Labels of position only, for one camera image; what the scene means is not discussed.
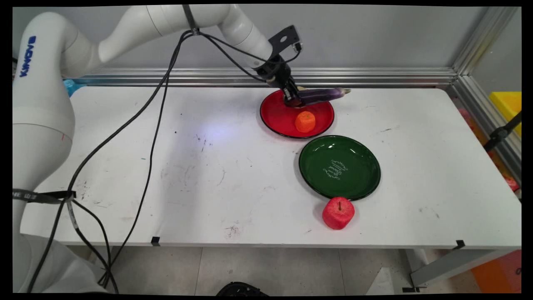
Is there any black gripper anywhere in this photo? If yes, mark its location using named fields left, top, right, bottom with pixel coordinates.
left=255, top=56, right=307, bottom=108

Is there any purple toy eggplant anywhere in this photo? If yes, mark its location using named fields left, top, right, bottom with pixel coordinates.
left=291, top=87, right=351, bottom=107

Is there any red plate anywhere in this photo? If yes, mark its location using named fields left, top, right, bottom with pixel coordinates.
left=260, top=89, right=335, bottom=139

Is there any orange toy carrot piece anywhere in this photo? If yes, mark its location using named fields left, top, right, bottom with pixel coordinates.
left=295, top=111, right=316, bottom=134

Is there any green plate with white print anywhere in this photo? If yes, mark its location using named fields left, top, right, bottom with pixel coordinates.
left=299, top=135, right=381, bottom=201

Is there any red toy apple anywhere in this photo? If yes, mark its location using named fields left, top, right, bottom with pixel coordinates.
left=322, top=197, right=356, bottom=230

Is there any black round floor object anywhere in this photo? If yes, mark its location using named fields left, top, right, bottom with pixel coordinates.
left=216, top=282, right=269, bottom=297

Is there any black stand pole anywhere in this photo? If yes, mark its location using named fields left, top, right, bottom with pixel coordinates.
left=483, top=111, right=522, bottom=153

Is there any yellow plastic box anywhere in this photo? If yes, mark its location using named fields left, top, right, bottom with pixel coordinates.
left=489, top=92, right=522, bottom=139

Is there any blue foam floor mat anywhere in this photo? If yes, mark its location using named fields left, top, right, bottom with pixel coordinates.
left=62, top=78, right=89, bottom=98

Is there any grey metal table leg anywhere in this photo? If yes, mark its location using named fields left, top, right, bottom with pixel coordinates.
left=401, top=248, right=502, bottom=293

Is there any small red floor object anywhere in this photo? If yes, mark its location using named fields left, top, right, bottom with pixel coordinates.
left=502, top=175, right=520, bottom=193

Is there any orange bin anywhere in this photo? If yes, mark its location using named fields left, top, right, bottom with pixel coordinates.
left=471, top=250, right=522, bottom=294

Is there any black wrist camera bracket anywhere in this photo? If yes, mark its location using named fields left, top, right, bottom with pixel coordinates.
left=268, top=25, right=304, bottom=55

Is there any horizontal aluminium frame rail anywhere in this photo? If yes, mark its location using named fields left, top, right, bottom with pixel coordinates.
left=62, top=68, right=458, bottom=88

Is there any thin black cable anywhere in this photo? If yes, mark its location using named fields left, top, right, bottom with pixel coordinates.
left=67, top=31, right=302, bottom=294

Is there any sloping aluminium side rail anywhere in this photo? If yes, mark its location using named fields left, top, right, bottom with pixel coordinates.
left=446, top=75, right=522, bottom=186

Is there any upright aluminium frame post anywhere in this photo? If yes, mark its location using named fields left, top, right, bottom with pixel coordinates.
left=452, top=6, right=521, bottom=76

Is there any thick black cable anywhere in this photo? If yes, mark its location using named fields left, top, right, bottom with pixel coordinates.
left=26, top=30, right=275, bottom=293

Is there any black velcro strap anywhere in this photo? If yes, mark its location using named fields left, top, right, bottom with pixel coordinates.
left=12, top=189, right=78, bottom=205

